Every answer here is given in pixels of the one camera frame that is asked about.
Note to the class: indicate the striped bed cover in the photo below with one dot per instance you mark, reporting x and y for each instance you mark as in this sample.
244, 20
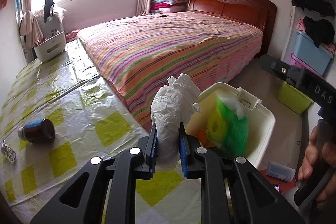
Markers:
137, 55

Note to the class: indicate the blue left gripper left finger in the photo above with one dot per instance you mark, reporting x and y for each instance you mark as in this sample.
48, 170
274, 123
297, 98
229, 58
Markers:
151, 150

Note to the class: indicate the white plastic trash bin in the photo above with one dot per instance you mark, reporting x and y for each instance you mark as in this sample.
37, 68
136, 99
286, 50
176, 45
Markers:
261, 121

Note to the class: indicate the white tissue paper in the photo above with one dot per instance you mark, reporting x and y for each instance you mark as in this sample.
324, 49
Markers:
172, 105

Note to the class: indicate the pink curtain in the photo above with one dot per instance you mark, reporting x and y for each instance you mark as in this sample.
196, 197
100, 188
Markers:
29, 27

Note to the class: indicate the dark medicine bottle blue label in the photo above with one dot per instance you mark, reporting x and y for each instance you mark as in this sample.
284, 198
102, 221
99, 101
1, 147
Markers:
38, 131

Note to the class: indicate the green tissue pack wrapper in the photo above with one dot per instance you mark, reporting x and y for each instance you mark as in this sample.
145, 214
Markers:
227, 127

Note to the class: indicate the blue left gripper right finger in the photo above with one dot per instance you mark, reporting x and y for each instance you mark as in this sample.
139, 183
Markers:
183, 150

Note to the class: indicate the silver pill blister pack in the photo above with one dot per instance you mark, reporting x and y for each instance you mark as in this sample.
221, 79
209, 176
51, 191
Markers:
8, 152

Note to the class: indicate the blue storage box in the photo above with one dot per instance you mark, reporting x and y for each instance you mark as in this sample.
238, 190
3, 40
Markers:
305, 49

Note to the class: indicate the white storage basket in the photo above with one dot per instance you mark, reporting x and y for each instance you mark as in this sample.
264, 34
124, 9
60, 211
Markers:
51, 47

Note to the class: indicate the green plastic basin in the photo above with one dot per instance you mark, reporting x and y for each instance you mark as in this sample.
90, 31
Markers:
293, 98

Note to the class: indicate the person's right hand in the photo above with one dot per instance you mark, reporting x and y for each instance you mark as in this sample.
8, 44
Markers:
311, 158

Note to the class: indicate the red wooden headboard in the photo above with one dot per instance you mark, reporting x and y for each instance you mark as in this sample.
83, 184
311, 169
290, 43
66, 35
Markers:
257, 13

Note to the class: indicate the small grey plastic case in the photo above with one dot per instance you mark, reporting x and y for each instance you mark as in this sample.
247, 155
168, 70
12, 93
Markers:
280, 172

